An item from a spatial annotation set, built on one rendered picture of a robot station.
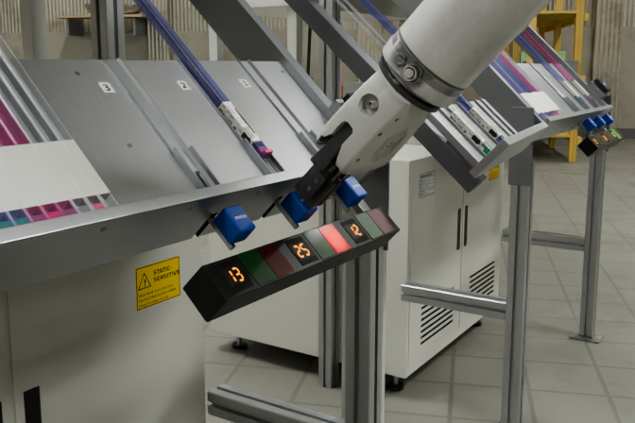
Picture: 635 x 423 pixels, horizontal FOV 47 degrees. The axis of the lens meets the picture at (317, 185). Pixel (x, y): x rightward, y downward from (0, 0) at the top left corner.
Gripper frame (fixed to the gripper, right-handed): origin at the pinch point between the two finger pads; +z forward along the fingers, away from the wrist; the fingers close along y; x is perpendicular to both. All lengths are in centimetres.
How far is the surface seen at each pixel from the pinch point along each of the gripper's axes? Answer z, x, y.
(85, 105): 3.6, 16.2, -18.2
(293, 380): 98, -3, 91
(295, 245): 4.5, -3.8, -3.5
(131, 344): 43.6, 6.3, 5.3
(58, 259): 5.6, 2.2, -28.8
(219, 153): 3.6, 8.5, -5.7
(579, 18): 46, 125, 608
